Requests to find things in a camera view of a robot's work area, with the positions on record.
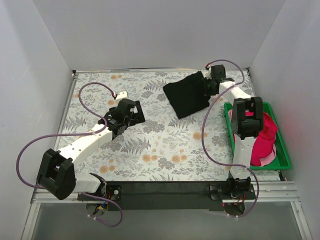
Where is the black t shirt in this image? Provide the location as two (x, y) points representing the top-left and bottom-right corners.
(163, 71), (211, 119)

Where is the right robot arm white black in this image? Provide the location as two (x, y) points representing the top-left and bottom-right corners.
(203, 64), (264, 199)

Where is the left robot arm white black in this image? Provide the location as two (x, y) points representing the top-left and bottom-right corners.
(36, 98), (146, 200)

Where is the floral table mat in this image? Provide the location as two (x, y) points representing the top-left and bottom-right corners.
(62, 71), (233, 181)

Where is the pink t shirt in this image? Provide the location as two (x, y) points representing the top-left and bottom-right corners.
(228, 109), (278, 168)

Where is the green plastic bin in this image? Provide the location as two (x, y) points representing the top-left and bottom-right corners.
(223, 101), (293, 171)

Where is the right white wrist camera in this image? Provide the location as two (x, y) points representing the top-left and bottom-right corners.
(202, 65), (212, 79)

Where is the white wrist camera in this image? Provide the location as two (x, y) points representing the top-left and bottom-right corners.
(112, 91), (128, 101)
(202, 65), (212, 79)

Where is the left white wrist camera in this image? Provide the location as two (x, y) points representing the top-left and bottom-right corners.
(112, 91), (128, 101)

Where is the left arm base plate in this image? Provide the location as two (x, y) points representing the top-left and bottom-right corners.
(77, 184), (123, 201)

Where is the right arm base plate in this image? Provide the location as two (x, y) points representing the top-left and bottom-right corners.
(204, 177), (256, 204)

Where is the aluminium frame rail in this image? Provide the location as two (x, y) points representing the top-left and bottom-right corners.
(31, 181), (301, 203)

